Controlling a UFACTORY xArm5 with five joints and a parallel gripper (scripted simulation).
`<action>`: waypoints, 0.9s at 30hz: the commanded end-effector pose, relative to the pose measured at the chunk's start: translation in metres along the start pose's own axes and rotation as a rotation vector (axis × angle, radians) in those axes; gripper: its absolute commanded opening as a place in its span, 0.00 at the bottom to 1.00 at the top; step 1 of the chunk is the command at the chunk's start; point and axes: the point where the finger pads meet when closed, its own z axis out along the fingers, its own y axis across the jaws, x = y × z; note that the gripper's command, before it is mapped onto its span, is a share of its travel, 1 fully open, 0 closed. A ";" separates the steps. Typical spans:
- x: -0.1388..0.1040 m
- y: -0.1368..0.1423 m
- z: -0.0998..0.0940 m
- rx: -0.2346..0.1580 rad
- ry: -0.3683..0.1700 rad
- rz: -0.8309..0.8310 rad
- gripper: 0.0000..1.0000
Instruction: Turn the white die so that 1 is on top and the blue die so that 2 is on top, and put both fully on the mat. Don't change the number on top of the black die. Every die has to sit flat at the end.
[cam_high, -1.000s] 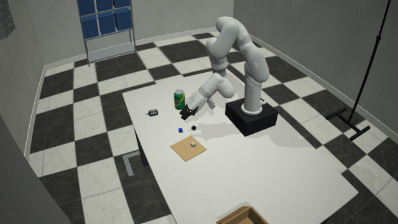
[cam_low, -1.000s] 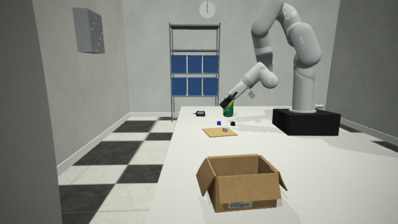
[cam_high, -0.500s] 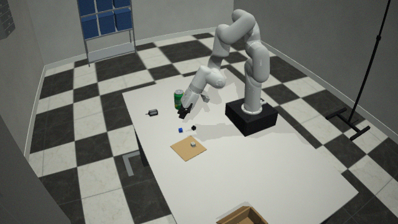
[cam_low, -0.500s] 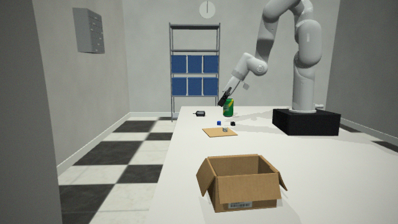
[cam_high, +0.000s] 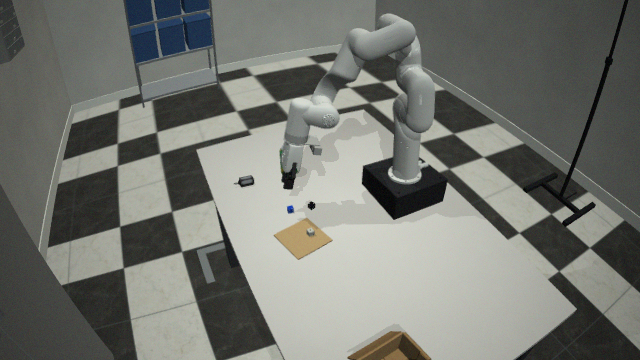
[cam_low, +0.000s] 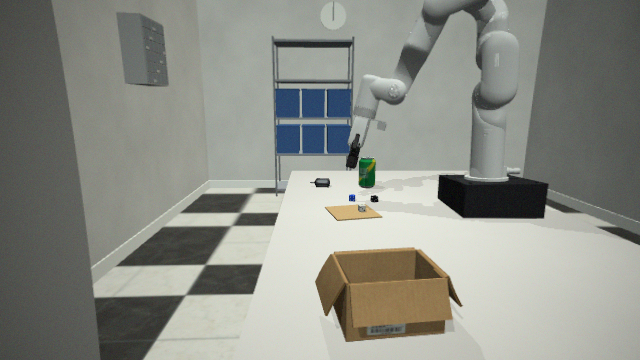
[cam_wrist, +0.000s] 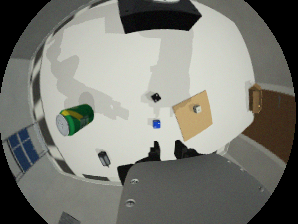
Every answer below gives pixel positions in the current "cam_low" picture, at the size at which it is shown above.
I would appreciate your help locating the open brown cardboard box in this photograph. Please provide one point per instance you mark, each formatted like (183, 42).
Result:
(383, 287)

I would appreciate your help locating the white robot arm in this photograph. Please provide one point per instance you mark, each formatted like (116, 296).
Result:
(498, 59)

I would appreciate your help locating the tan square mat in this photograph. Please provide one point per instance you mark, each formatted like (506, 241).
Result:
(350, 212)

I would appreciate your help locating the green soda can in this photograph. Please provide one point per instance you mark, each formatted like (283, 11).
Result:
(367, 167)

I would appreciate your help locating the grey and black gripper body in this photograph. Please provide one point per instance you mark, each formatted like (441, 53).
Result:
(360, 126)

